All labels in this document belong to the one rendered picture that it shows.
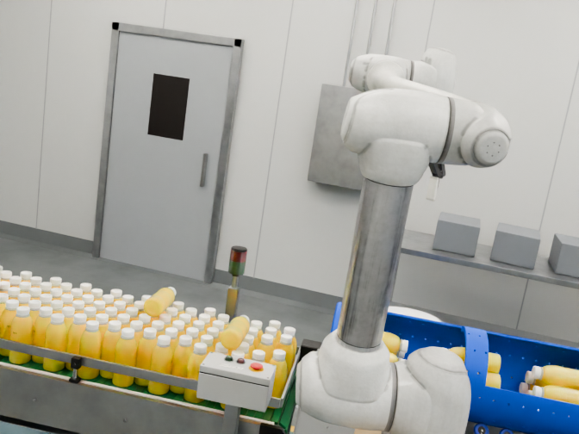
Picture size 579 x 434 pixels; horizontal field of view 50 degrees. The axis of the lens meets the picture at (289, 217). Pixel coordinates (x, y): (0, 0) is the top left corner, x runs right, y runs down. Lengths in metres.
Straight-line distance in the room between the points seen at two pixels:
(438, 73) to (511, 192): 3.62
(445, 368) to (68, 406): 1.21
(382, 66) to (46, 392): 1.41
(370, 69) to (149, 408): 1.19
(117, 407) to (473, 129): 1.38
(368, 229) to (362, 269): 0.09
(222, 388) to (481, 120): 1.03
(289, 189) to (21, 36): 2.96
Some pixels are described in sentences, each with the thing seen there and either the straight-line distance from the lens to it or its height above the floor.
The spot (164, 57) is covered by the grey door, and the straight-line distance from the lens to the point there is 5.86.
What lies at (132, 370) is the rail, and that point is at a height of 0.97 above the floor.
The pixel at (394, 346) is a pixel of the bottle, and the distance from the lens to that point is 2.03.
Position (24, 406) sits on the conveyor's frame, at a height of 0.78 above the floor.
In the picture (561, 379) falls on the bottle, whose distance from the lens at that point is 2.12.
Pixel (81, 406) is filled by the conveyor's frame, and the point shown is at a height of 0.83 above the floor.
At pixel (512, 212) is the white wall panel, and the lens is 5.37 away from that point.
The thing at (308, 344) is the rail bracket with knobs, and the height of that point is 1.00.
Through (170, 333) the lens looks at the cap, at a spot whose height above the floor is 1.07.
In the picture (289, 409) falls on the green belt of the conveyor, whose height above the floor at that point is 0.89.
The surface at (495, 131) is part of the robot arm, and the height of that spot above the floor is 1.86.
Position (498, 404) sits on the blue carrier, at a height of 1.08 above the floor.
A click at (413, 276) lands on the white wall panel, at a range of 5.48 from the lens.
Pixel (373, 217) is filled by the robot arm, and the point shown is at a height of 1.65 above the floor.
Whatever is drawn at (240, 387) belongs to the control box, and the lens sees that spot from 1.80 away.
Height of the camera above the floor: 1.88
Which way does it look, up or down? 12 degrees down
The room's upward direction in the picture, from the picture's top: 9 degrees clockwise
